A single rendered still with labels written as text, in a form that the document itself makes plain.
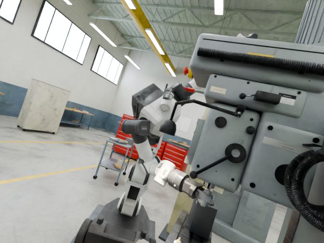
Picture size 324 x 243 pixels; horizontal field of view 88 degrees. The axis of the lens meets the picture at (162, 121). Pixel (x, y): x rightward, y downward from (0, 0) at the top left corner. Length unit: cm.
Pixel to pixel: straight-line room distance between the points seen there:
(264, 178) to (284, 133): 17
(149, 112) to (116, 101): 1112
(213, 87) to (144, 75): 1105
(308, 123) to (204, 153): 36
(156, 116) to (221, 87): 49
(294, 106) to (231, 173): 31
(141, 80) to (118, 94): 192
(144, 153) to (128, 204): 65
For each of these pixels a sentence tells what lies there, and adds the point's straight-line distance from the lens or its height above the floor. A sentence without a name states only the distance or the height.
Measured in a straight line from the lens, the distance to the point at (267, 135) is 68.
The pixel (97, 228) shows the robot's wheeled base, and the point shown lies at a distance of 154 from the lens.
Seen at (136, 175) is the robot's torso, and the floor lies 102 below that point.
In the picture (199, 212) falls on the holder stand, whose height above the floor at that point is 103.
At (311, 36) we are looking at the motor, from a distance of 89.
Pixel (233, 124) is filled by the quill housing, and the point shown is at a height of 155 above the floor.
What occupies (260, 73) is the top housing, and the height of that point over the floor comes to 176.
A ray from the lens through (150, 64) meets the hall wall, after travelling 1185.
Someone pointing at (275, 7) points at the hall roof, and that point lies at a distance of 740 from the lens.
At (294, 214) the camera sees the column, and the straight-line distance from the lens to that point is 100.
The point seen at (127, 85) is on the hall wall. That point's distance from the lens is 1206.
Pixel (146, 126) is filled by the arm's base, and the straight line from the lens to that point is 102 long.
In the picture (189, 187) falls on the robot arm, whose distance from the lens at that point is 78.
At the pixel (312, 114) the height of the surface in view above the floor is 165.
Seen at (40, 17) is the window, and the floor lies 395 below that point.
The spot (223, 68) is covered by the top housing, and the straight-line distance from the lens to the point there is 71.
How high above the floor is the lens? 146
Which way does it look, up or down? 2 degrees up
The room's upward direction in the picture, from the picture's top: 18 degrees clockwise
